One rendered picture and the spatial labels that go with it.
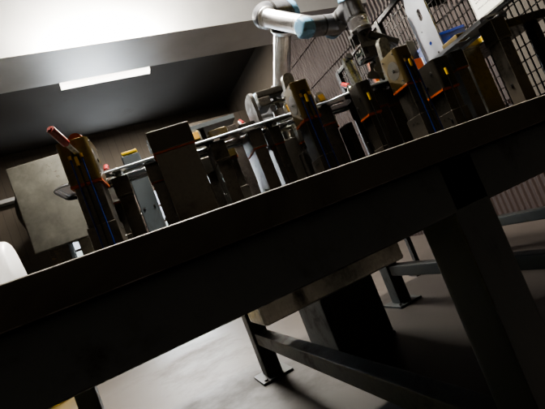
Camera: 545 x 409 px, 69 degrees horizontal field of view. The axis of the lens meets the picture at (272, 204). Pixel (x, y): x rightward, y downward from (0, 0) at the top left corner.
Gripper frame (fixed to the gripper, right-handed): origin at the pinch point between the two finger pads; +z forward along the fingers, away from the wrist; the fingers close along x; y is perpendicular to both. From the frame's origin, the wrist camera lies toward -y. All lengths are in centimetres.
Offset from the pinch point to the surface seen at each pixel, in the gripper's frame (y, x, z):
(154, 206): 93, -35, 11
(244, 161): 55, -24, 7
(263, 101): 40.6, -20.6, -12.2
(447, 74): -7.2, 19.3, 10.0
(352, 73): 0.0, -20.0, -12.2
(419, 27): -26.8, -5.6, -17.5
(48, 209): 238, -461, -100
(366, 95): 20.3, 15.7, 7.6
